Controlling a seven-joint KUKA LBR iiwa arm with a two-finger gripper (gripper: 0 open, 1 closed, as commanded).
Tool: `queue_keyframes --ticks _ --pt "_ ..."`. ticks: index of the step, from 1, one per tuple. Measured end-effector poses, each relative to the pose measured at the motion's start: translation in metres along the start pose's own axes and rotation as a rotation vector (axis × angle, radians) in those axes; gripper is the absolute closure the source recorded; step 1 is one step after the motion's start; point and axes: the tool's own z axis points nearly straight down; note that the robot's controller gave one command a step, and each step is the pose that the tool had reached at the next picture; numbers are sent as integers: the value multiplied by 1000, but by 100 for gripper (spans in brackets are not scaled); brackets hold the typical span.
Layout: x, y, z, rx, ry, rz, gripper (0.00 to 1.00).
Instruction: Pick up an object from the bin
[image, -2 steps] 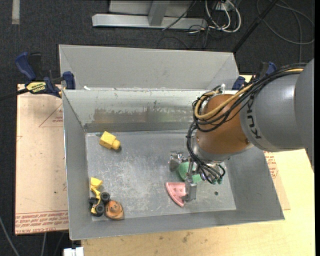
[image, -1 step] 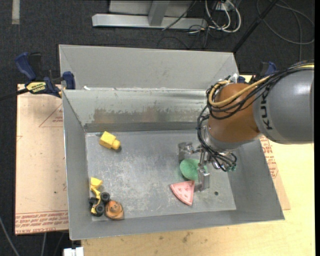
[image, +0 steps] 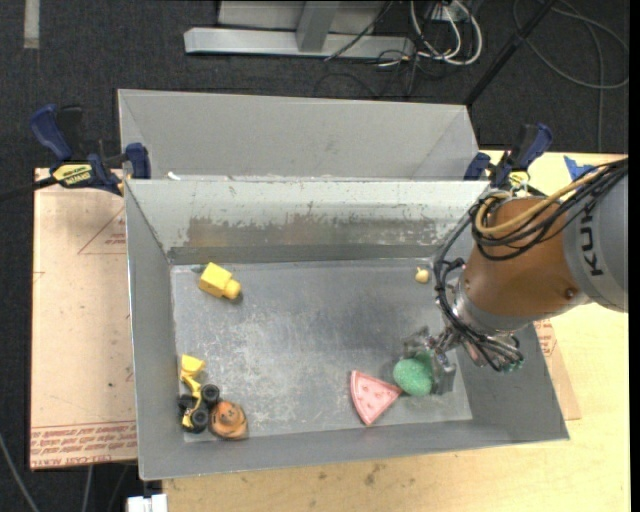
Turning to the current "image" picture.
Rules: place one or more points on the pink toy watermelon slice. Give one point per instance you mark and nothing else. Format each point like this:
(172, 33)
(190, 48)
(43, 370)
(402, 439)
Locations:
(371, 396)

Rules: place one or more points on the green foam ball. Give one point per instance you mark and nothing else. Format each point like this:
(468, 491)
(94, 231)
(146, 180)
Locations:
(412, 378)

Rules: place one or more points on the orange toy pumpkin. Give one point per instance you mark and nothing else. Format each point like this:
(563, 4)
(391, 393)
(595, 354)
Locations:
(228, 421)

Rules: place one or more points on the yellow toy digger, black wheels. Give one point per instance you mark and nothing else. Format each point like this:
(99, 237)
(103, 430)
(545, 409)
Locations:
(196, 400)

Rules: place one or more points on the yellow block toy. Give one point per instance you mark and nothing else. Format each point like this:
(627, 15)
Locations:
(217, 281)

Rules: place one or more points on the grey metal bin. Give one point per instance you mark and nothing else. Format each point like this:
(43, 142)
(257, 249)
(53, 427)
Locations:
(300, 330)

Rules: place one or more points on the brown cardboard board, red print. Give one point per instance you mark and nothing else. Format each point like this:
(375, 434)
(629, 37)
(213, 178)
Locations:
(75, 325)

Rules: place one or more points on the small pale yellow toy fruit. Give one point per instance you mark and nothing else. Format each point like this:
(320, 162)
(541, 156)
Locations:
(421, 275)

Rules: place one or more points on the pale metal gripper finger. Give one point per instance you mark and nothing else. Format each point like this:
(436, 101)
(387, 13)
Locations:
(446, 378)
(417, 344)

